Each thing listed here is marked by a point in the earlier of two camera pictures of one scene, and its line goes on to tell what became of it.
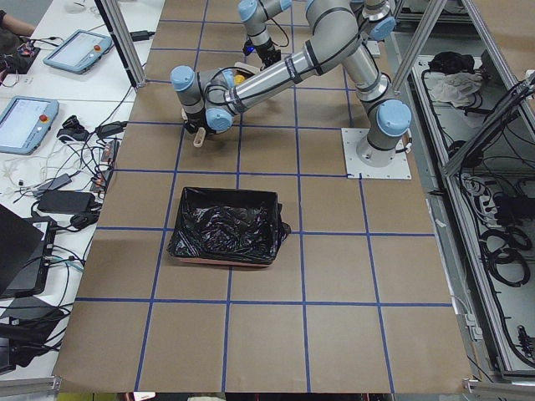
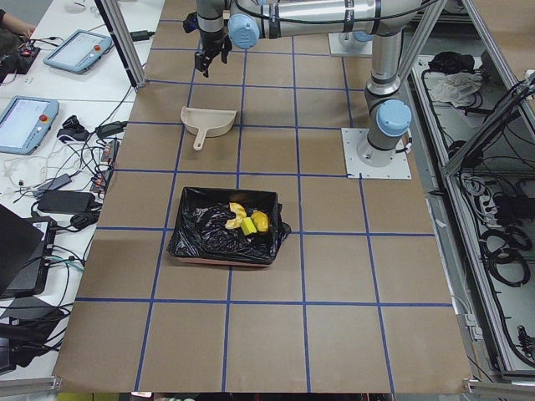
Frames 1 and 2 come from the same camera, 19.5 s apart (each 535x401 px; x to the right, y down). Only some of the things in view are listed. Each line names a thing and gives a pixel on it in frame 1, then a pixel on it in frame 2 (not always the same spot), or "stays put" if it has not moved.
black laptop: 26,247 stays put
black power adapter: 59,200 stays put
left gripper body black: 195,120 -> 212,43
